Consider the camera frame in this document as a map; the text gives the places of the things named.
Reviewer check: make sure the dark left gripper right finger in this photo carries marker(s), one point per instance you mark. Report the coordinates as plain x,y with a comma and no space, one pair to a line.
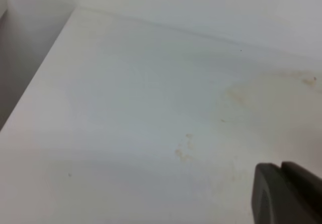
297,173

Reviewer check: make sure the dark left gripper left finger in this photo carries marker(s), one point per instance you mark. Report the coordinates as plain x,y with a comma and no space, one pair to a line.
277,199

